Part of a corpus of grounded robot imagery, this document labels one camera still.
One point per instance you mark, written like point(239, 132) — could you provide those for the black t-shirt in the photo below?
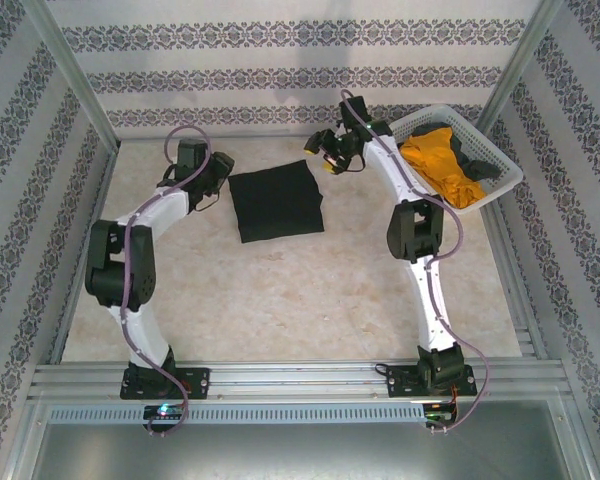
point(275, 200)

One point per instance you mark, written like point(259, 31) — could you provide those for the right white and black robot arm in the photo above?
point(415, 235)

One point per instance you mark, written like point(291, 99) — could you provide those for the orange t-shirt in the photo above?
point(430, 155)

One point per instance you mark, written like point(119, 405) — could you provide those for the dark grey t-shirt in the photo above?
point(480, 168)

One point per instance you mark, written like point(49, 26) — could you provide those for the white plastic mesh basket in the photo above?
point(505, 165)

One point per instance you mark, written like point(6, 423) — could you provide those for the grey sheet metal panel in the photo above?
point(300, 450)

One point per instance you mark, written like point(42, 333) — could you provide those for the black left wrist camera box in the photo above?
point(223, 165)

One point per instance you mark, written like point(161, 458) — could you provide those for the aluminium back frame rail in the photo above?
point(230, 136)

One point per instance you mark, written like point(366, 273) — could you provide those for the aluminium frame post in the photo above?
point(75, 75)
point(525, 60)

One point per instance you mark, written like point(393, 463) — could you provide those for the aluminium mounting rail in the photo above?
point(300, 380)

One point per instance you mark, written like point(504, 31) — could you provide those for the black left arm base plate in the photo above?
point(195, 380)

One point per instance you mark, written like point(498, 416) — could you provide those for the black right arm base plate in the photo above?
point(400, 380)

